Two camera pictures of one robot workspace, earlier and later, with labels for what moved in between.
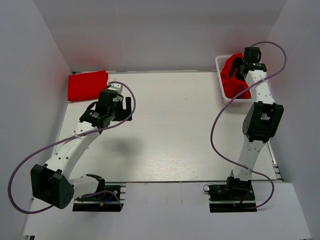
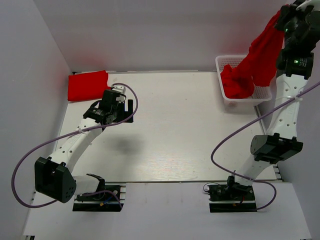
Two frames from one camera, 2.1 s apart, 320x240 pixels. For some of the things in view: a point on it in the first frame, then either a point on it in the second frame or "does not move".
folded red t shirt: x=87 y=86 does not move
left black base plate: x=111 y=200 does not move
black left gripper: x=125 y=114 does not move
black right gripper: x=237 y=63 to x=288 y=10
